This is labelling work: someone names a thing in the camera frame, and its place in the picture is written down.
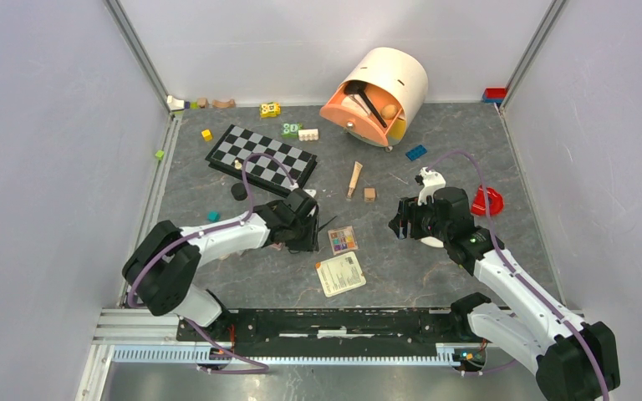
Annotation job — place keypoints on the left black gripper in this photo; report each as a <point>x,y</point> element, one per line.
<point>310,242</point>

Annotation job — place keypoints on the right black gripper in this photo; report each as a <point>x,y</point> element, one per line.
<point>409,209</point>

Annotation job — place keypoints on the black tweezers with loop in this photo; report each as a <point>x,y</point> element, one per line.
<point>326,223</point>

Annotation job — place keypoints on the colourful eyeshadow palette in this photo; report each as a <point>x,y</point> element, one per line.
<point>343,240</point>

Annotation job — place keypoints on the wooden handled makeup tool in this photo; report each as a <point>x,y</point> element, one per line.
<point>354,179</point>

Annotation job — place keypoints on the small orange sponge ball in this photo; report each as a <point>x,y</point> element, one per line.
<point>389,111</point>

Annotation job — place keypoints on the orange top drawer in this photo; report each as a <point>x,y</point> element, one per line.
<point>368,128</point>

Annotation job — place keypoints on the cream round drawer cabinet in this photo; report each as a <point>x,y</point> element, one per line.
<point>398,73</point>

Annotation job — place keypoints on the black makeup brush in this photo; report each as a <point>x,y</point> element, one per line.
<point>359,87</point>

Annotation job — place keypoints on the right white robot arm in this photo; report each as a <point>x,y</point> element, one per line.
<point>570,358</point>

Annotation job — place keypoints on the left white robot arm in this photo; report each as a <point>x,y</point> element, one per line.
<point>161,269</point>

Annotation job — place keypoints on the white gold oval case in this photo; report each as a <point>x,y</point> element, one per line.
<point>432,242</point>

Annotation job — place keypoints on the small wooden cube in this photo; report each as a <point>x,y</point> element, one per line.
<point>370,194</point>

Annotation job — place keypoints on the black round cap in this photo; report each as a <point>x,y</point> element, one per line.
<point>239,192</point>

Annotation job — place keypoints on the white paper sachet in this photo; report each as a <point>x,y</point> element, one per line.
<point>340,274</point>

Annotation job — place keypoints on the blue lego brick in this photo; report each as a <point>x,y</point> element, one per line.
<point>416,152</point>

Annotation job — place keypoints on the teal small cube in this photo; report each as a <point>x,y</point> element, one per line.
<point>213,216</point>

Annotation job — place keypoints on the white lego brick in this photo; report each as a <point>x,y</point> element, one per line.
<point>308,135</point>

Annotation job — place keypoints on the green number block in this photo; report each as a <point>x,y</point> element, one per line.
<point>291,130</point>

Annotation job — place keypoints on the black white checkerboard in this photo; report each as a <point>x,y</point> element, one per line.
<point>270,164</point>

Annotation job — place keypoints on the red plastic toy piece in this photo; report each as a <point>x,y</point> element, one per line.
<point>487,201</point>

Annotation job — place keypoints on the yellow owl toy block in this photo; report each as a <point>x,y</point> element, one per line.
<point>269,110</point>

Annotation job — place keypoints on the yellow small cube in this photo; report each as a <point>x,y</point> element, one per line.
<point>206,135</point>

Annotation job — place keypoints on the wooden arch block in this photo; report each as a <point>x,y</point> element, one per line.
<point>223,104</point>

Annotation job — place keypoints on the small wooden block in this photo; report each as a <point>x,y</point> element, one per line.
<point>202,103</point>

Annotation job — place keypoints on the red blue brick stack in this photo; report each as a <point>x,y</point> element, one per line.
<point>494,95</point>

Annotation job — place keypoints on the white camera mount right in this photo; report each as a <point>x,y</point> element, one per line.
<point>430,181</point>

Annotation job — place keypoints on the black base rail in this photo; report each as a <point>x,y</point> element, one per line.
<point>341,332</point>

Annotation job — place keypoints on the white corner bracket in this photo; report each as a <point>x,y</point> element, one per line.
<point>175,104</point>

